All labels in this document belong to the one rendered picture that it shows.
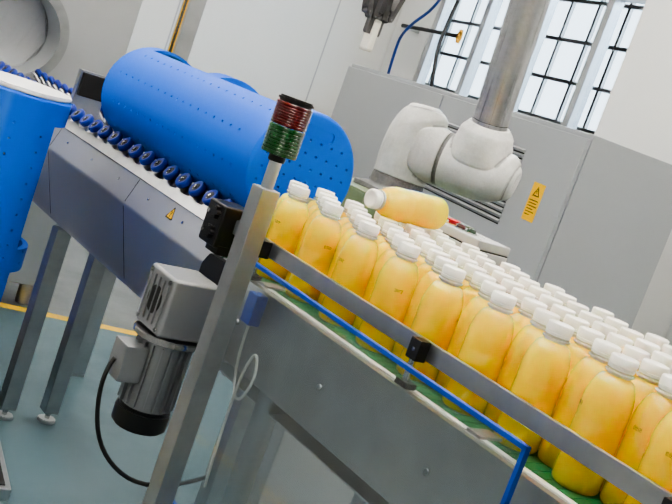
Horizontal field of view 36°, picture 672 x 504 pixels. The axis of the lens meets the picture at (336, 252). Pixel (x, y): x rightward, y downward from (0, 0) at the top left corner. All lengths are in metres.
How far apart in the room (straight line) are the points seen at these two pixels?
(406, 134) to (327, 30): 5.13
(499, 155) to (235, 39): 5.08
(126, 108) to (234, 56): 4.93
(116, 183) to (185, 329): 0.87
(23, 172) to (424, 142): 1.07
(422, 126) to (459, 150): 0.13
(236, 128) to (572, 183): 1.73
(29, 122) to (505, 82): 1.23
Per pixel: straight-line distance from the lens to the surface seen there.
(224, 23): 7.73
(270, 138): 1.76
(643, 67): 5.26
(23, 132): 2.76
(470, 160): 2.85
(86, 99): 3.48
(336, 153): 2.38
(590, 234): 3.90
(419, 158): 2.89
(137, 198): 2.71
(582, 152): 3.80
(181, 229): 2.48
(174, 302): 2.01
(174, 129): 2.60
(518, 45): 2.82
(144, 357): 2.06
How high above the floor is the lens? 1.30
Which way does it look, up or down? 8 degrees down
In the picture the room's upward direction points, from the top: 20 degrees clockwise
